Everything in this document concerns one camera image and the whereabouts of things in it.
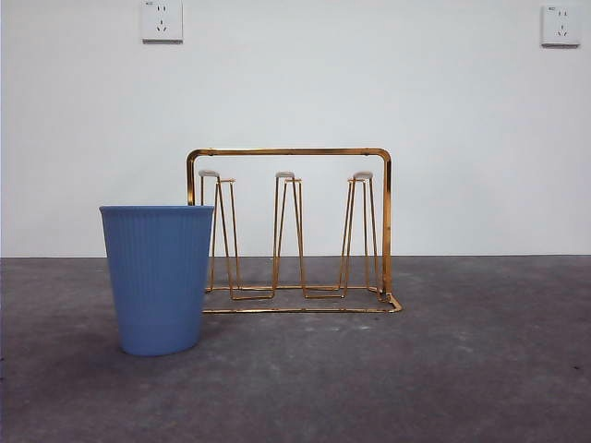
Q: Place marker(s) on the blue ribbed plastic cup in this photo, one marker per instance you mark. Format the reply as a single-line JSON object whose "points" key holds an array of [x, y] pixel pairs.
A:
{"points": [[157, 286]]}

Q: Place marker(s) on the white wall power socket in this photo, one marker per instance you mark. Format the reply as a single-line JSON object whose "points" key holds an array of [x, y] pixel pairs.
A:
{"points": [[561, 27], [161, 23]]}

